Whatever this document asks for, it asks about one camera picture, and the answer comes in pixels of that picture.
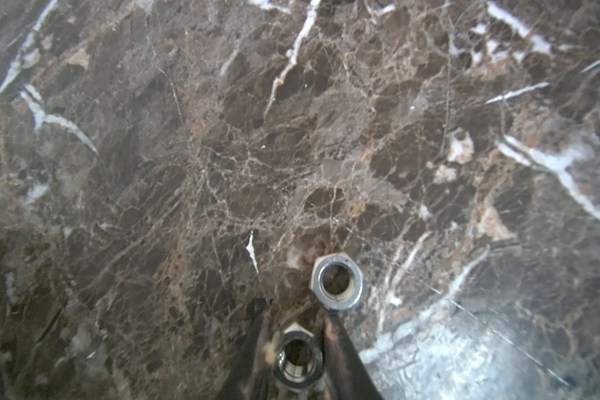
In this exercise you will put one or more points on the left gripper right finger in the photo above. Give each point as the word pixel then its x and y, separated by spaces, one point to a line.
pixel 347 377

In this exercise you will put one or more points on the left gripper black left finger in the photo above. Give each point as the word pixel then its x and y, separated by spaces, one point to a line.
pixel 250 373

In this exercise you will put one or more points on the silver hex nut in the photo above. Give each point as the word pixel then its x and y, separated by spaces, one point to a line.
pixel 337 282
pixel 299 366

